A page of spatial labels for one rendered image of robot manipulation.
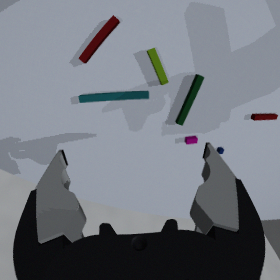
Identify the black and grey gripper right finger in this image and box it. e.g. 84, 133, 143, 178
190, 142, 265, 280

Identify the small magenta block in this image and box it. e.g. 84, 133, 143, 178
185, 136, 198, 144

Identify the dark red rod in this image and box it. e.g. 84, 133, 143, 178
78, 15, 120, 63
251, 113, 278, 121

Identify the small dark blue block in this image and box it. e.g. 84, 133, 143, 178
217, 147, 224, 154

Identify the dark green rod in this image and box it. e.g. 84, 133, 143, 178
175, 74, 204, 126

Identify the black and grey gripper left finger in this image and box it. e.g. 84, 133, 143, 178
13, 150, 87, 280

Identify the turquoise rod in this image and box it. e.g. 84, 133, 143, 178
79, 91, 149, 103

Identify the lime green rod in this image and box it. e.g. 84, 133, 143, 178
147, 48, 169, 85

